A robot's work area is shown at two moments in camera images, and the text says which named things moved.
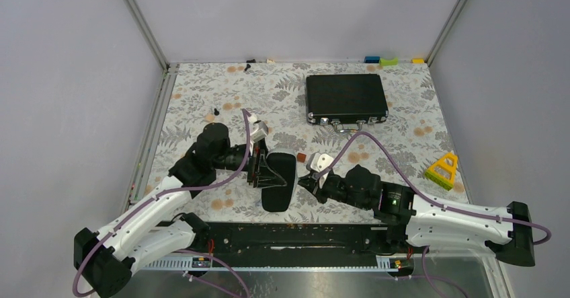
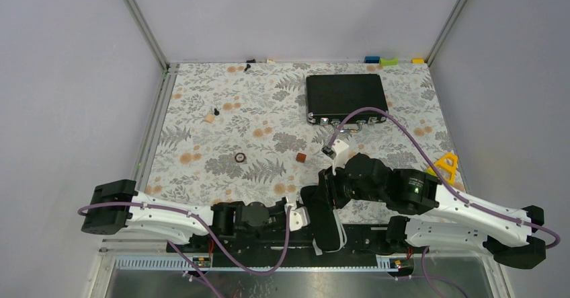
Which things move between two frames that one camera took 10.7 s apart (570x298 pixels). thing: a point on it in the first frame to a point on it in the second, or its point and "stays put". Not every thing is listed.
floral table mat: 414,150 stays put
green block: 384,62 stays put
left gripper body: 256,169 to 305,198
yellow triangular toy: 443,171 stays put
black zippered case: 277,199 to 318,202
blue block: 372,59 stays put
